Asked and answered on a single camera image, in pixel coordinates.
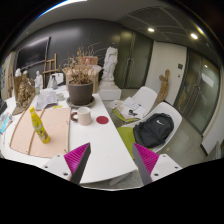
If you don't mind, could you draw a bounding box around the grey pot saucer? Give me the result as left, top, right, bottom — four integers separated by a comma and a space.
66, 96, 95, 109

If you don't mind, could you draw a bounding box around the yellow drink bottle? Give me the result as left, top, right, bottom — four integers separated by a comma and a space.
29, 107, 50, 144

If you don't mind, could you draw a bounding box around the black backpack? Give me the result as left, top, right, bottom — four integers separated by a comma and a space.
133, 113, 174, 148

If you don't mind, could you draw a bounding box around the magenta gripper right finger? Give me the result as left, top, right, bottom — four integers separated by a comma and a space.
132, 143, 159, 185

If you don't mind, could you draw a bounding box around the white statue pedestal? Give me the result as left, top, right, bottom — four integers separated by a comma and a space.
99, 80, 122, 100

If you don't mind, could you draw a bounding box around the white chair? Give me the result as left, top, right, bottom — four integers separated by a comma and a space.
117, 102, 182, 157
107, 86, 159, 125

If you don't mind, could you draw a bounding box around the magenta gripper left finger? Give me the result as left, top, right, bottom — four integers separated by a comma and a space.
64, 143, 91, 184

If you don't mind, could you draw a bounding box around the papers stack on chair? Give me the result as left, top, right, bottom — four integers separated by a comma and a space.
115, 97, 145, 119

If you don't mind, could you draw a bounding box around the dried brown plant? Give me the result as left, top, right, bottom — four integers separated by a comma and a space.
59, 44, 102, 85

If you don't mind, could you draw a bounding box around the dark plant pot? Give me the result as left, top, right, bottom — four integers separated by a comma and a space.
68, 82, 93, 106

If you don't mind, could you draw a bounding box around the wooden figure sculpture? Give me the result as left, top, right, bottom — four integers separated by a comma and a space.
156, 69, 170, 103

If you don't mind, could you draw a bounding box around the white standing statue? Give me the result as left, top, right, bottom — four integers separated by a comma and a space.
102, 46, 118, 81

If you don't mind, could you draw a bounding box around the white chair far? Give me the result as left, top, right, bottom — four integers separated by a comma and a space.
107, 86, 159, 125

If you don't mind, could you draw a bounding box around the wooden easel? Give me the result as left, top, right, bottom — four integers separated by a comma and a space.
43, 54, 57, 86

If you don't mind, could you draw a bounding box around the brown cardboard sheet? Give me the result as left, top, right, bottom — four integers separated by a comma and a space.
10, 108, 70, 158

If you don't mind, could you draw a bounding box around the brown carved sculpture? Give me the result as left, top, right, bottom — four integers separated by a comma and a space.
13, 74, 35, 115

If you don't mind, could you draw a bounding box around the white chair near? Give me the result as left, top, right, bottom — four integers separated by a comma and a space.
117, 102, 182, 157

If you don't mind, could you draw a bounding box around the white and maroon mug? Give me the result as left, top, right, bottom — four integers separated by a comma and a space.
70, 107, 92, 126

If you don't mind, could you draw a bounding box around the small white bust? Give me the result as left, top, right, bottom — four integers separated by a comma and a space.
35, 71, 43, 90

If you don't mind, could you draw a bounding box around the crumpled paper sheet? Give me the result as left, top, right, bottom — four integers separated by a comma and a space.
35, 91, 57, 110

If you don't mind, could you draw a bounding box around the green seat cushion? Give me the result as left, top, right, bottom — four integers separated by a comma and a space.
117, 127, 152, 158

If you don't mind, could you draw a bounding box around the red round coaster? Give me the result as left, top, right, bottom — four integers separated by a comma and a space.
96, 116, 109, 124

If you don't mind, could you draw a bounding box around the cardboard box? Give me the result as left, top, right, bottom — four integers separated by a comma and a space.
62, 56, 102, 93

